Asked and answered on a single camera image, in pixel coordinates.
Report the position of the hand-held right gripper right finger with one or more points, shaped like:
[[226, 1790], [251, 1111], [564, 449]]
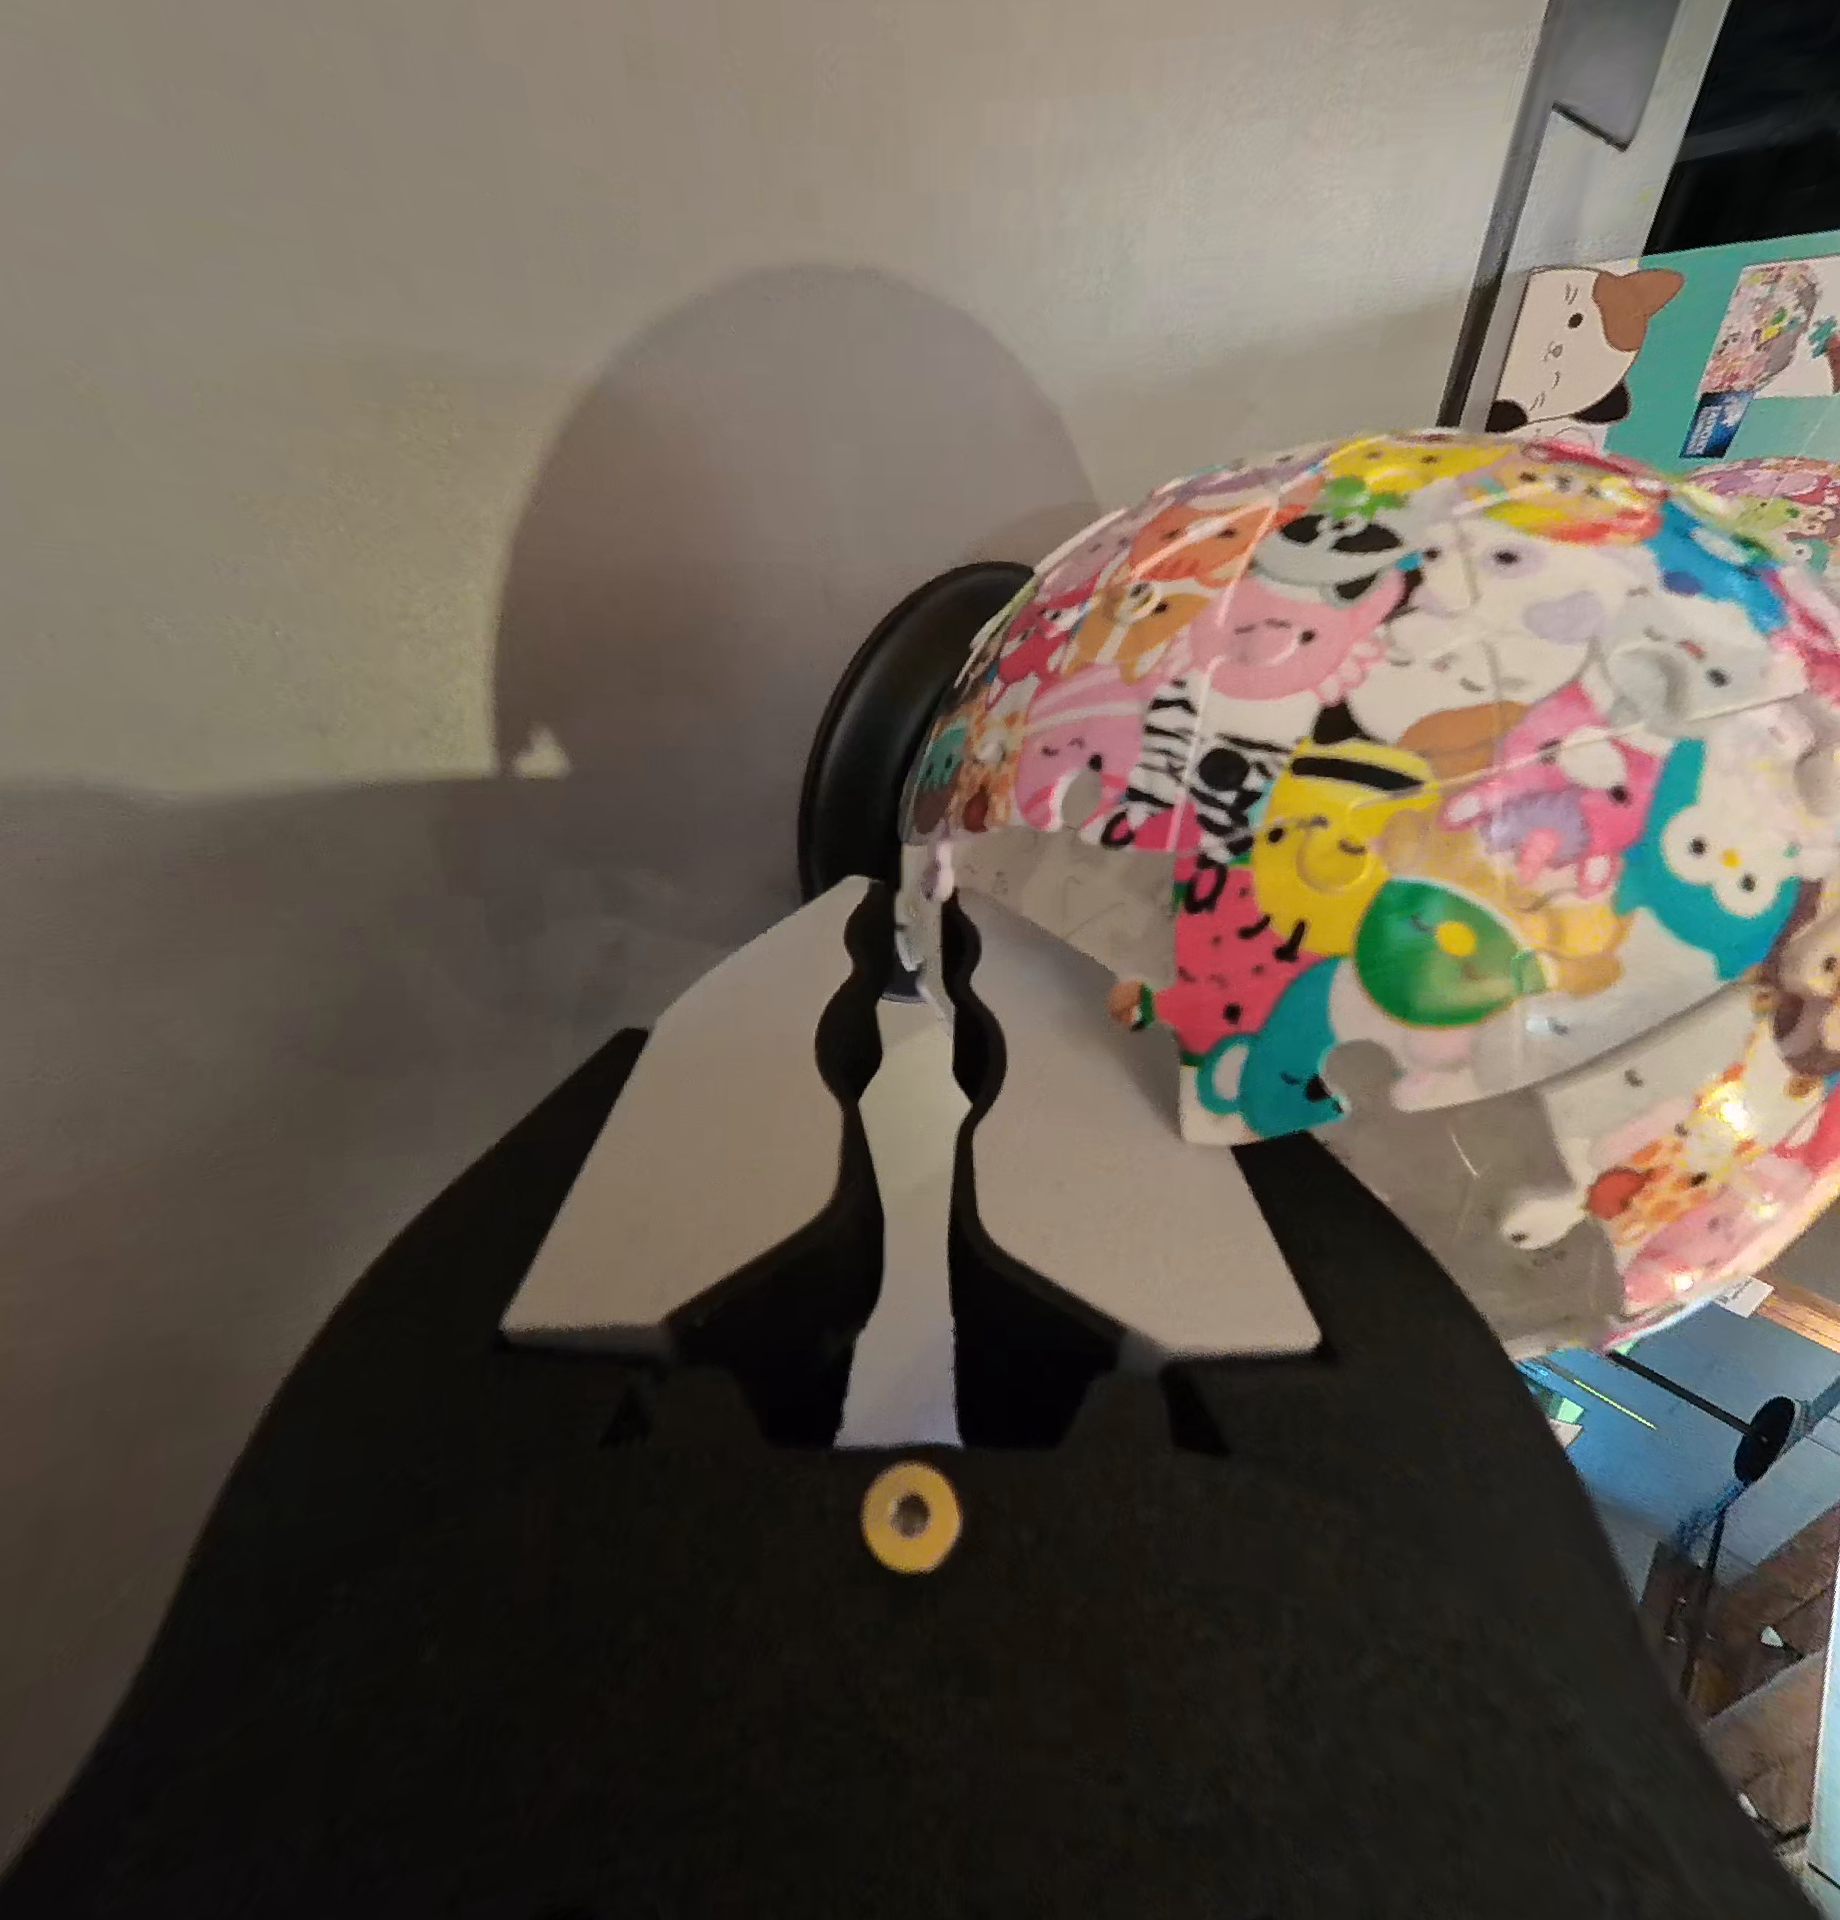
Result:
[[1115, 1230]]

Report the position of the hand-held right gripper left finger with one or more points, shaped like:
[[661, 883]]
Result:
[[694, 1186]]

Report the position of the white puzzle piece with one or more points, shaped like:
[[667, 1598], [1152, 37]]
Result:
[[919, 938]]

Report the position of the colourful puzzle ball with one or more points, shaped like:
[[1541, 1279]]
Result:
[[1460, 781]]

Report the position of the black ball stand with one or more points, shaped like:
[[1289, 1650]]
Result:
[[875, 720]]

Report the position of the printed puzzle box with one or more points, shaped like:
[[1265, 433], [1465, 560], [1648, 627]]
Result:
[[1759, 346]]

